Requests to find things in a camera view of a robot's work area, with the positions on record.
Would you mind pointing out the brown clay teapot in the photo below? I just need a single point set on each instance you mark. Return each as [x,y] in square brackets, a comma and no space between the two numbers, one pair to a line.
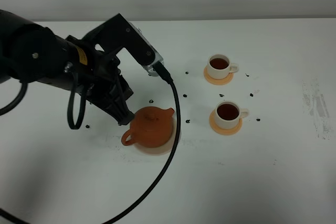
[151,127]

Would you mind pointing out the white far teacup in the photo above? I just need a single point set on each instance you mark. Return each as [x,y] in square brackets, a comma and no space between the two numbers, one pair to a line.
[220,66]

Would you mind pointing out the white near teacup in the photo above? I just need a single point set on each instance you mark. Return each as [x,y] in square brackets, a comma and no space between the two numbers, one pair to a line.
[228,114]

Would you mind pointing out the orange far cup coaster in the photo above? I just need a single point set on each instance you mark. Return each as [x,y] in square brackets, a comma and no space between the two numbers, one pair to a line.
[218,82]

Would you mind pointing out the orange cup coaster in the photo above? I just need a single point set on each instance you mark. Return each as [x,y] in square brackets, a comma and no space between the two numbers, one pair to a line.
[218,82]
[222,131]

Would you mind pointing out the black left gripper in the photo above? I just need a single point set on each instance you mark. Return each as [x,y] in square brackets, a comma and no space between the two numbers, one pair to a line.
[99,69]

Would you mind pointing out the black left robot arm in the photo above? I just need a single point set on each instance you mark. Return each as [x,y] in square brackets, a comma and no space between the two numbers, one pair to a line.
[33,53]

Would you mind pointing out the white teacup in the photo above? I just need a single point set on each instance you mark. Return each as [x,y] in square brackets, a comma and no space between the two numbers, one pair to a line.
[220,66]
[228,114]

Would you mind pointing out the beige round teapot coaster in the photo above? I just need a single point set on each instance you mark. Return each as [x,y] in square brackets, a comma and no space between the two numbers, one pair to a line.
[157,151]

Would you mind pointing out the orange near cup coaster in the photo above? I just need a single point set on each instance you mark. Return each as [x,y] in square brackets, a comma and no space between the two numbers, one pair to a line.
[222,131]

